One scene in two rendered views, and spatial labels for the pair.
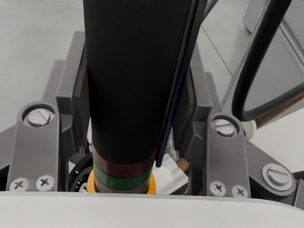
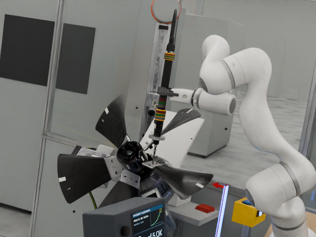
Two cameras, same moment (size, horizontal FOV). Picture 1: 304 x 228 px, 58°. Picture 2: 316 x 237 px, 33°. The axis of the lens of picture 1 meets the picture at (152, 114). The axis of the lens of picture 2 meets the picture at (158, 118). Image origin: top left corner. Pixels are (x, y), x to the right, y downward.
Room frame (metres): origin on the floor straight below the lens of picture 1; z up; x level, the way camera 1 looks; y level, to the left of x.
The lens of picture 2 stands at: (-1.35, 1.75, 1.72)
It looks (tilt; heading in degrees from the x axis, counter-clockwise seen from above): 8 degrees down; 310
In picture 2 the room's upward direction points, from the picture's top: 9 degrees clockwise
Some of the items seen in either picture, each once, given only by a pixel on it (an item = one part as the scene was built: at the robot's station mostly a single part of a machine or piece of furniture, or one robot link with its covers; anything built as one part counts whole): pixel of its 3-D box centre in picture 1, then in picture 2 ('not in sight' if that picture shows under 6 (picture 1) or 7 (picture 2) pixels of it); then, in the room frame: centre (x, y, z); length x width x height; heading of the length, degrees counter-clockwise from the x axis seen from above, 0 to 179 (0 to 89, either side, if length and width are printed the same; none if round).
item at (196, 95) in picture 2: not in sight; (199, 98); (-0.09, -0.02, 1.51); 0.09 x 0.03 x 0.08; 99
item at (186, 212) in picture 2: not in sight; (179, 208); (0.28, -0.51, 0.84); 0.36 x 0.24 x 0.03; 9
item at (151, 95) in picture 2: not in sight; (153, 99); (0.52, -0.44, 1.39); 0.10 x 0.07 x 0.08; 134
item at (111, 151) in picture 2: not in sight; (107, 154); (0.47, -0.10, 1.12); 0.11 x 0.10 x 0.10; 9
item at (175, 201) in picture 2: not in sight; (172, 191); (0.36, -0.53, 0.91); 0.17 x 0.16 x 0.11; 99
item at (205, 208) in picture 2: not in sight; (205, 208); (0.18, -0.59, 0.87); 0.08 x 0.08 x 0.02; 4
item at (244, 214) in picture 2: not in sight; (249, 212); (-0.23, -0.34, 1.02); 0.16 x 0.10 x 0.11; 99
